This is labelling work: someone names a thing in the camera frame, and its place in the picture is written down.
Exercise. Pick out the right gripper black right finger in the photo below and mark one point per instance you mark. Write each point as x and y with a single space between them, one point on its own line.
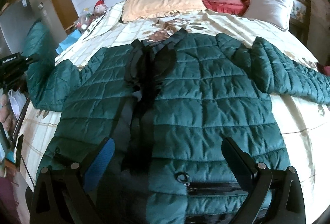
253 178

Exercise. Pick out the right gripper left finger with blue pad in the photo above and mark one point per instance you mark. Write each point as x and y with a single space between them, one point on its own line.
79 183

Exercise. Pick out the dark green quilted jacket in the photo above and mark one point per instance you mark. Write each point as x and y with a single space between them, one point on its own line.
114 97

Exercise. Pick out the person's left hand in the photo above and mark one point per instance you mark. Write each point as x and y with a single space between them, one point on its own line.
7 117

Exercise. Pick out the white plastic bag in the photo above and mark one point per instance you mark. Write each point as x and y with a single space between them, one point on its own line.
17 101

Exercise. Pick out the grey refrigerator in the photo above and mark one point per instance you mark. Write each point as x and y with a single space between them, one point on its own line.
16 22

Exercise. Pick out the floral cream bedspread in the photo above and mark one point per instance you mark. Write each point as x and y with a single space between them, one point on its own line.
206 27

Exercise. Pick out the pig plush toy red hat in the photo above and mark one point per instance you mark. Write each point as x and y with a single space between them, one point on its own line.
100 8

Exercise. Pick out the peach frilled pillow cover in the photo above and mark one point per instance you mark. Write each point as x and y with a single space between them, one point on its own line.
147 9

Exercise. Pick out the white pillow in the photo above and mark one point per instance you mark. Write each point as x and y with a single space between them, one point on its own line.
276 12

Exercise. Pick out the red frilled cushion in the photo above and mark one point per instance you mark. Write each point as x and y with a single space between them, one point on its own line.
236 7

